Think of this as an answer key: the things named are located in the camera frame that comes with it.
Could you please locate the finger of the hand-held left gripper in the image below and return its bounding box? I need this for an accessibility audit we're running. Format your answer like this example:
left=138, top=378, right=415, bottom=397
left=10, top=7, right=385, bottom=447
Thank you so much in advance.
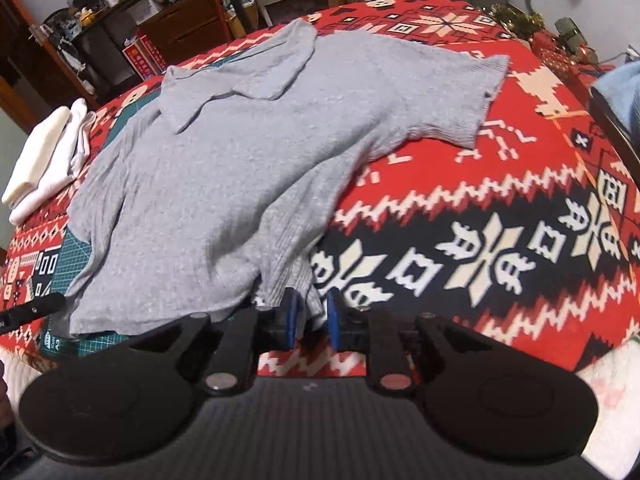
left=0, top=292, right=67, bottom=333

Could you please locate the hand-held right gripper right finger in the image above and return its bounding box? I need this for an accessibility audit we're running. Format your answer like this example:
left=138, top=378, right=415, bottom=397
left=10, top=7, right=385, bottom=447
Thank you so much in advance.
left=327, top=290, right=493, bottom=393

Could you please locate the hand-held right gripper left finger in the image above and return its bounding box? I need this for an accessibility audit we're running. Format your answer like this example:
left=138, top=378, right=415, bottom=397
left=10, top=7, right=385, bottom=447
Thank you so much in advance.
left=129, top=289, right=305, bottom=395

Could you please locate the grey knit polo shirt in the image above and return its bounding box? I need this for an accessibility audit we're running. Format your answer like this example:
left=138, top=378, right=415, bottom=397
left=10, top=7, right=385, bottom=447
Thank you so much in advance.
left=64, top=17, right=511, bottom=338

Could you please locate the green cutting mat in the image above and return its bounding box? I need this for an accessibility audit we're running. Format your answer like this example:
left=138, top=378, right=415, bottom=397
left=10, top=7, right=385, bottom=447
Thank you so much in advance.
left=40, top=52, right=241, bottom=361

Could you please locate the folded cream cloth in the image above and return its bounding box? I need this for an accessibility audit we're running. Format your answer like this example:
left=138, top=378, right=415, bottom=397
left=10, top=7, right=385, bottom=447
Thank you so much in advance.
left=1, top=106, right=71, bottom=206

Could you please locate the folded white shirt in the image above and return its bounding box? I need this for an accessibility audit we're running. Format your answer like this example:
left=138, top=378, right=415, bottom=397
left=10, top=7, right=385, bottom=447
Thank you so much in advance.
left=9, top=97, right=97, bottom=226

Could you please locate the red patterned blanket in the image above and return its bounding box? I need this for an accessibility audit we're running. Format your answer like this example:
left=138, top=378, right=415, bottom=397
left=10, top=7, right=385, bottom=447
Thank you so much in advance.
left=0, top=0, right=640, bottom=386

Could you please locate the red printed box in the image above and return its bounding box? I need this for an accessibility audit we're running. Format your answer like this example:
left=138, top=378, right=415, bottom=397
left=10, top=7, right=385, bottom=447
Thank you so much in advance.
left=122, top=40, right=151, bottom=81
left=140, top=35, right=168, bottom=73

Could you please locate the wooden drawer chest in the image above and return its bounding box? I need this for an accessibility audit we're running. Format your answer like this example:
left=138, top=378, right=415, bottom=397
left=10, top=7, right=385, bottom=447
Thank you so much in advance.
left=137, top=0, right=233, bottom=61

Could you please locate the Christmas garland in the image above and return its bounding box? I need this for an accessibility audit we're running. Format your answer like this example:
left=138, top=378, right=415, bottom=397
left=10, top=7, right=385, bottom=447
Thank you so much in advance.
left=487, top=0, right=547, bottom=31

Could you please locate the light blue blanket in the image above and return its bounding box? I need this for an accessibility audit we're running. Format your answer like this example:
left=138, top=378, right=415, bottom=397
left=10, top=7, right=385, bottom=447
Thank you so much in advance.
left=592, top=60, right=640, bottom=133

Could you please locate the green gift box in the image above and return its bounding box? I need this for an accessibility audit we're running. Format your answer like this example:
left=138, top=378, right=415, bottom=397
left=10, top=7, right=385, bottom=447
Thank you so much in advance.
left=554, top=16, right=585, bottom=46

